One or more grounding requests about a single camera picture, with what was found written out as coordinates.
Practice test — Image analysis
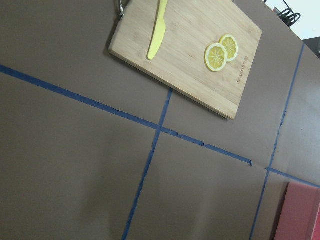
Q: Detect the lemon slice near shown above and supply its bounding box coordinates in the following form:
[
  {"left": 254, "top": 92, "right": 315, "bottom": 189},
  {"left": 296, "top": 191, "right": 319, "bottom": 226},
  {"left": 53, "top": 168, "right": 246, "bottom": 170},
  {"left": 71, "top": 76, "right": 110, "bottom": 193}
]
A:
[{"left": 204, "top": 43, "right": 228, "bottom": 72}]

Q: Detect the lemon slice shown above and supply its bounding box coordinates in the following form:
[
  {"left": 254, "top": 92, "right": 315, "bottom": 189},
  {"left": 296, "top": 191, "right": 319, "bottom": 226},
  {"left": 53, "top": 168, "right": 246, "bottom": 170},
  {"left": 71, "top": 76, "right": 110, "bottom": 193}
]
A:
[
  {"left": 219, "top": 34, "right": 239, "bottom": 62},
  {"left": 204, "top": 43, "right": 228, "bottom": 72}
]

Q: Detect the yellow plastic knife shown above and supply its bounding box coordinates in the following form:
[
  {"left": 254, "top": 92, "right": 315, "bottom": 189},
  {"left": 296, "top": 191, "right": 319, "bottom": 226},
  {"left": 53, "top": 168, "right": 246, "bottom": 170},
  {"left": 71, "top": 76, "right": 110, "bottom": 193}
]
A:
[{"left": 147, "top": 0, "right": 168, "bottom": 61}]

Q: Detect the bamboo cutting board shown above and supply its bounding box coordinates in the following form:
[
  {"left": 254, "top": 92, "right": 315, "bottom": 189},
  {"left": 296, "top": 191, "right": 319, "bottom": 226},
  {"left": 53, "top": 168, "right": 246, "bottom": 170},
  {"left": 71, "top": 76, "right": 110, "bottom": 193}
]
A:
[{"left": 109, "top": 0, "right": 262, "bottom": 120}]

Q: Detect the lemon slice far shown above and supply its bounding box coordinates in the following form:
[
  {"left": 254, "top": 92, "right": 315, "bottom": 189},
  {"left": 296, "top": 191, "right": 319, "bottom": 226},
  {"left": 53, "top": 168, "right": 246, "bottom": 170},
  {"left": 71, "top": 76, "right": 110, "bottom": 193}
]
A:
[{"left": 219, "top": 34, "right": 239, "bottom": 62}]

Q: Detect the pink plastic bin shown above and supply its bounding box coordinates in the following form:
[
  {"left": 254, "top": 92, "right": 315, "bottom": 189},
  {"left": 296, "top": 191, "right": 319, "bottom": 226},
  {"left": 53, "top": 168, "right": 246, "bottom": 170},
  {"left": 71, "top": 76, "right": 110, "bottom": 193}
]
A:
[{"left": 274, "top": 182, "right": 320, "bottom": 240}]

